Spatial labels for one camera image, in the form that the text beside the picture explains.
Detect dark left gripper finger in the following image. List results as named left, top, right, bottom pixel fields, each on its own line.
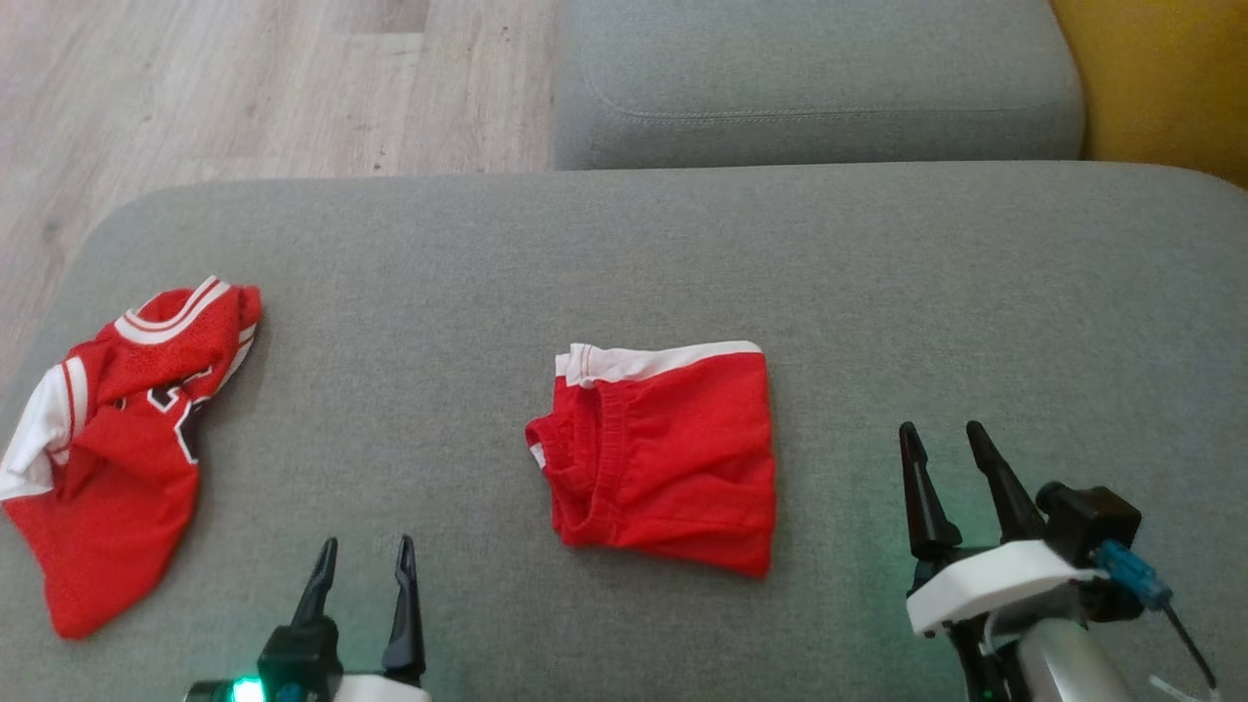
left=291, top=537, right=339, bottom=630
left=382, top=534, right=427, bottom=683

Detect red jersey with white sleeves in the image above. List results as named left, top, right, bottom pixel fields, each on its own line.
left=0, top=276, right=262, bottom=640

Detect black cable with blue plug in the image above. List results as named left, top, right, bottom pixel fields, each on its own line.
left=1094, top=541, right=1220, bottom=691

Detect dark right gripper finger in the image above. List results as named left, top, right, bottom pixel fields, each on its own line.
left=899, top=421, right=963, bottom=565
left=965, top=421, right=1047, bottom=545

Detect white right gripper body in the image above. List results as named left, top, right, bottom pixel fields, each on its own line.
left=905, top=538, right=1110, bottom=638

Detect red shorts with white waistband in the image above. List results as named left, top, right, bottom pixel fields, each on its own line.
left=525, top=340, right=778, bottom=578

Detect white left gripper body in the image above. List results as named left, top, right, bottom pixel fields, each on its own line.
left=331, top=673, right=432, bottom=702

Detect small grey sofa cushion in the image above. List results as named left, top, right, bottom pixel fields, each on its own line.
left=552, top=0, right=1086, bottom=172

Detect thin white cable tie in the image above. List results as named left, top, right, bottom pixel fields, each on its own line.
left=1146, top=673, right=1220, bottom=702

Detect large grey sofa seat cushion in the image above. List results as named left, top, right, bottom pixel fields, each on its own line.
left=0, top=161, right=1248, bottom=702

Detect mustard yellow cushion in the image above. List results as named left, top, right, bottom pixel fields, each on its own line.
left=1048, top=0, right=1248, bottom=188

